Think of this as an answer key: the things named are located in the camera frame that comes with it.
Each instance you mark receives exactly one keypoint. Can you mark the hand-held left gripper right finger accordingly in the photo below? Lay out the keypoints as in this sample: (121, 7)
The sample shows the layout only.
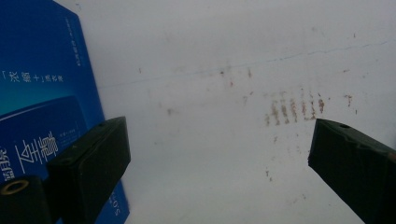
(358, 168)

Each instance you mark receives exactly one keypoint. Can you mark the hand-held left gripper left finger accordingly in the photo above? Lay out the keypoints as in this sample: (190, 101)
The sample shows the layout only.
(90, 161)

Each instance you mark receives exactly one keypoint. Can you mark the blue cardboard box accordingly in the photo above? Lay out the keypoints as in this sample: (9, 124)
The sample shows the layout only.
(40, 62)

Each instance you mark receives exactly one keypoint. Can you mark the white paper sheet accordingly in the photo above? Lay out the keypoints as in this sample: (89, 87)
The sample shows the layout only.
(218, 140)

